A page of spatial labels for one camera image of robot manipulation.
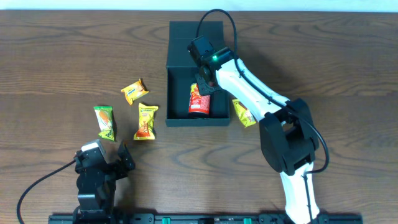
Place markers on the green wafer snack packet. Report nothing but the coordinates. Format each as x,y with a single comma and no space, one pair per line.
104,116

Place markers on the black mounting rail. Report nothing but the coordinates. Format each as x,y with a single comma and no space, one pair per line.
148,218

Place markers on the red Pringles can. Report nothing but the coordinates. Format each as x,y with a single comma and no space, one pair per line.
199,105

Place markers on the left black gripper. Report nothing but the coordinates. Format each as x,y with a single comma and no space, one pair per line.
127,162

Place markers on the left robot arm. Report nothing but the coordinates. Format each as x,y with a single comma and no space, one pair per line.
96,183

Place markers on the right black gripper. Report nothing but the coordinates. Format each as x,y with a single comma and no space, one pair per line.
203,89

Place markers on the yellow-orange biscuit packet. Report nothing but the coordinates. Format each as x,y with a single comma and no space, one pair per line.
134,91

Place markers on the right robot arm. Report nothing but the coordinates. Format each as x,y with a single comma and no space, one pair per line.
288,139

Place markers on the yellow Apollo cake packet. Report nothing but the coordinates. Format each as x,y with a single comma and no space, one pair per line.
244,115

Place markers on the dark green open gift box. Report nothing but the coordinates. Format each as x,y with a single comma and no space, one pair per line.
181,70

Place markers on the yellow-red snack packet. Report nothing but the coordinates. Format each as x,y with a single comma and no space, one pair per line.
146,122

